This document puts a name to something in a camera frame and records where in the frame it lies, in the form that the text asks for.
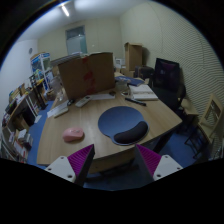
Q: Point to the wooden chair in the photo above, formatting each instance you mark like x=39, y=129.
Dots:
x=208, y=126

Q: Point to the tall cardboard box background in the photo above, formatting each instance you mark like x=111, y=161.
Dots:
x=133, y=55

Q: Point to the large brown cardboard box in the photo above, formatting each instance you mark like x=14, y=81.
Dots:
x=87, y=75

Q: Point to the black office chair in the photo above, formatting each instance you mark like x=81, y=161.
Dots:
x=167, y=83

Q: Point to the white paper stack left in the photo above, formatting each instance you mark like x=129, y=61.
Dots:
x=56, y=109

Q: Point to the blue mouse pad wrist rest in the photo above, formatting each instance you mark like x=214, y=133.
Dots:
x=123, y=125

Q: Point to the black pen-like remote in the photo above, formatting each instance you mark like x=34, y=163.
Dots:
x=135, y=101

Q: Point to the open white notebook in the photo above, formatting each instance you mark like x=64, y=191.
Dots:
x=142, y=92

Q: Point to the blue book on table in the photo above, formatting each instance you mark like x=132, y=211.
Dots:
x=129, y=81

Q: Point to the white remote control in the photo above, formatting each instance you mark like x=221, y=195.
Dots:
x=83, y=101

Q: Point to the pink computer mouse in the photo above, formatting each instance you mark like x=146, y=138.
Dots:
x=72, y=134

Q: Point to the cluttered shelf unit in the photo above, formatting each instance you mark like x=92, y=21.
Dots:
x=21, y=113

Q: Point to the ceiling light tube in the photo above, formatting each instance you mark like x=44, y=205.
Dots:
x=64, y=9

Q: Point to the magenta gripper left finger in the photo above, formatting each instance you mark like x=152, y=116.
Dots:
x=75, y=167

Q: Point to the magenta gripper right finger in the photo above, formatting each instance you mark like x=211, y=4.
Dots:
x=155, y=165

